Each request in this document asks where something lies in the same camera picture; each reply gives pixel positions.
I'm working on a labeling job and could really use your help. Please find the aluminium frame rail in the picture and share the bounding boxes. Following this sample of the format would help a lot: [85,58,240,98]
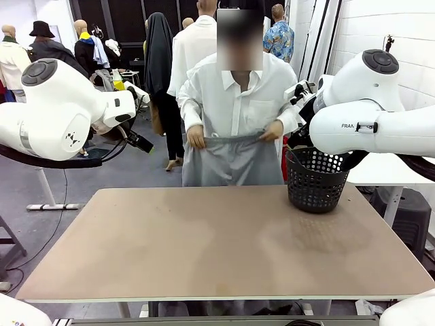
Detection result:
[50,314,381,326]

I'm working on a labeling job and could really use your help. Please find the grey training pants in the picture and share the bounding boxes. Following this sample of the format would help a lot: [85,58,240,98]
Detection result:
[182,130,285,187]

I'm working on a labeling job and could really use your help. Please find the grey hanging garment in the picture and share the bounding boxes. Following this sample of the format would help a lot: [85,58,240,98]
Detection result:
[93,69,115,92]

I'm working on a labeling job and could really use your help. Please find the mannequin in white shirt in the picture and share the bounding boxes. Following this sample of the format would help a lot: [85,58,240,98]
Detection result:
[167,0,218,100]

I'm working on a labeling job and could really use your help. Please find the mannequin in dark hooded cloak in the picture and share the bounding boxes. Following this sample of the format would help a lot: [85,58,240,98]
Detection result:
[143,12,186,171]

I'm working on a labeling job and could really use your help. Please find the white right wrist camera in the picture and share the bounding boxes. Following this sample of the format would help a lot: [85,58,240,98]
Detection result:
[283,79,319,106]

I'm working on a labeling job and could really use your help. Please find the red box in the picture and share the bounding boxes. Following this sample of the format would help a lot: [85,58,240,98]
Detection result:
[281,134,290,181]

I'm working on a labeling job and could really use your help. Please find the white side table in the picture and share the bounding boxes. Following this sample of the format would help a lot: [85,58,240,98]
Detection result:
[343,154,435,232]

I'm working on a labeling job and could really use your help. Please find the crumpled white rag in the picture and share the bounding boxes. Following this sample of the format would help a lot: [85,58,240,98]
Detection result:
[355,298,385,316]

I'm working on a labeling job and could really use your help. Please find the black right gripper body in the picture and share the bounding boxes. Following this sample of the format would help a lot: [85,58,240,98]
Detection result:
[287,96,320,147]

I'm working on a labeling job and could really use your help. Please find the grey metal stand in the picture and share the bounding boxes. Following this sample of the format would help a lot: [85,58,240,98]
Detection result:
[0,215,28,283]

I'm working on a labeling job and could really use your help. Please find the person's left forearm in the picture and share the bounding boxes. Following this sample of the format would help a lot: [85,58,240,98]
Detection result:
[275,101,302,134]

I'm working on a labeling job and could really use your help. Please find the black plastic stool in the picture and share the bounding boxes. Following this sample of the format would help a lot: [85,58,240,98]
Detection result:
[370,188,432,262]

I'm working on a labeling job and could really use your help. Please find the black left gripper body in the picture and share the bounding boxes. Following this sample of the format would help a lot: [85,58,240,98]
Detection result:
[126,130,147,147]

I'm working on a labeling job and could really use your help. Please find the person's left hand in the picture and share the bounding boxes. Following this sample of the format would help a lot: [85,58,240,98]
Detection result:
[260,119,285,143]

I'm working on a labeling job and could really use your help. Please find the thin black floor cable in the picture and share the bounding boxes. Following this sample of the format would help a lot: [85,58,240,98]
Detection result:
[6,169,69,272]

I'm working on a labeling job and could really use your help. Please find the person in white shirt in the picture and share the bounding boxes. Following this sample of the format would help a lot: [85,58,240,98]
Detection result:
[177,8,302,187]

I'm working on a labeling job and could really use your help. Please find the mannequin in blue floral shirt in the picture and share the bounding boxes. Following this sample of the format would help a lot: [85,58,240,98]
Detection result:
[262,3,295,64]

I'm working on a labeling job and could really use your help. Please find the white desk leg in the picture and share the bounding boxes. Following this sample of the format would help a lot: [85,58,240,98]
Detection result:
[26,166,82,211]

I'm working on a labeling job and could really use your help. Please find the white leaning panels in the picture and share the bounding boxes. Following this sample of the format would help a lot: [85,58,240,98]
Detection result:
[298,0,343,84]

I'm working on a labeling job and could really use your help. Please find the black brimmed hat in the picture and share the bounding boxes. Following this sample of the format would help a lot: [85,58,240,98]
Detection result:
[29,20,56,38]

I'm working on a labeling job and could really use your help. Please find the yellow garment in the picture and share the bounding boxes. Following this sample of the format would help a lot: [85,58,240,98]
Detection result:
[113,69,127,91]

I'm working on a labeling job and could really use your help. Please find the mannequin with yellow scarf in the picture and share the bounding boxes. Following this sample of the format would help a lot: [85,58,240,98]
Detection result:
[73,19,113,79]

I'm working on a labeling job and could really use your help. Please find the person's right forearm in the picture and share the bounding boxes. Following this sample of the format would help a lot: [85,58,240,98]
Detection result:
[178,90,205,129]

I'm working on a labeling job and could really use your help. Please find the black perforated plastic basket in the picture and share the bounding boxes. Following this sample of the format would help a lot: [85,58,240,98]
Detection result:
[284,144,351,214]

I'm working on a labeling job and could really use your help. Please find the mannequin in cream jacket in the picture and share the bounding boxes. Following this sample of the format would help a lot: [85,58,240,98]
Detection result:
[0,24,32,103]

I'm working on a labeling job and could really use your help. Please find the person's right hand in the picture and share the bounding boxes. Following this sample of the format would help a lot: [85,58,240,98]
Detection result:
[186,124,207,149]

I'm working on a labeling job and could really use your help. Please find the mannequin in dark coat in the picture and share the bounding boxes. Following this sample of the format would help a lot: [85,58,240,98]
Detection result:
[29,20,90,79]

